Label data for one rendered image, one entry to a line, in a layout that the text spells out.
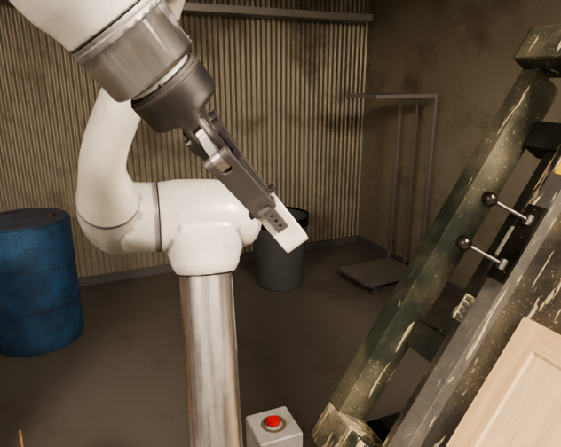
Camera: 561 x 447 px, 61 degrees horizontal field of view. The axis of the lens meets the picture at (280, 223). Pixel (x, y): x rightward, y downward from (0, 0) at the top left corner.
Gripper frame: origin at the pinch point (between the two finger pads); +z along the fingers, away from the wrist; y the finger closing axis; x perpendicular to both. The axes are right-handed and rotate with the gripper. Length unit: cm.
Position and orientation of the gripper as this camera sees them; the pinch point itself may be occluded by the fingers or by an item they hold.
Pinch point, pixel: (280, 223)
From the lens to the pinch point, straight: 53.6
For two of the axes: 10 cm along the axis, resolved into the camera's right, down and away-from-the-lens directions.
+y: -2.4, -4.8, 8.4
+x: -8.1, 5.8, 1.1
